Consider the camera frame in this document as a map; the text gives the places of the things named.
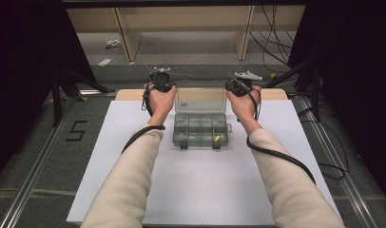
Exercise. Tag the metal floor rail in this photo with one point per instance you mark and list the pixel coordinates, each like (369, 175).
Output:
(340, 164)
(32, 177)

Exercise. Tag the grey transparent compartment box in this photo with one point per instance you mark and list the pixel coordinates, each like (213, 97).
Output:
(194, 126)

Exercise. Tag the small white device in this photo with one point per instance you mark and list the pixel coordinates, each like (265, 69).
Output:
(113, 43)

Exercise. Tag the person's left hand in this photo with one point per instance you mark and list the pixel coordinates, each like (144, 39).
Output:
(161, 104)

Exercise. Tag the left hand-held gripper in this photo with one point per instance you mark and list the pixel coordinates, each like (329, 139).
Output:
(161, 80)

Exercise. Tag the black tripod stand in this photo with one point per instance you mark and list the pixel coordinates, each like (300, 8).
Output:
(314, 95)
(56, 101)

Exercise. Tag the person's right hand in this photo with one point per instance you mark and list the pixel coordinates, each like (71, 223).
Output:
(245, 107)

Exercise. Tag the light wooden table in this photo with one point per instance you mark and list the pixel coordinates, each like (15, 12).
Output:
(131, 94)

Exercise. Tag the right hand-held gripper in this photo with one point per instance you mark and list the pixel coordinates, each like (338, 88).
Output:
(240, 85)

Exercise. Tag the white paper slip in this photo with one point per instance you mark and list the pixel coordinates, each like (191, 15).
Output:
(104, 62)

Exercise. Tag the yellow foam earplug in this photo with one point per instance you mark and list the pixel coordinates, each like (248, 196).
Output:
(217, 138)

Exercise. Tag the dark curtain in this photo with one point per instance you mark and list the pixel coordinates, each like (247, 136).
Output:
(356, 79)
(23, 79)

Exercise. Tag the beige wooden desk frame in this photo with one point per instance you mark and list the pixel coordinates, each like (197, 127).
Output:
(127, 34)

